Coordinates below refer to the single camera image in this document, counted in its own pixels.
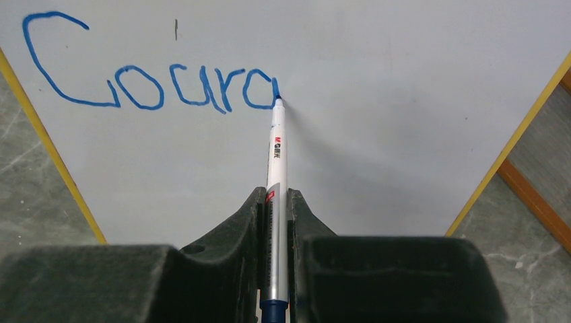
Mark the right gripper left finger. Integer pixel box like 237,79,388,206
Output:
1,187,265,322

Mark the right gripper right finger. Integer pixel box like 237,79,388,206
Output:
287,189,509,322

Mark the white blue marker pen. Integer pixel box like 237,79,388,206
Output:
260,95,289,322

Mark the yellow framed whiteboard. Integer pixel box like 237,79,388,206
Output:
1,1,570,246

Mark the orange wooden rack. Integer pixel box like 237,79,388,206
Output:
497,71,570,252

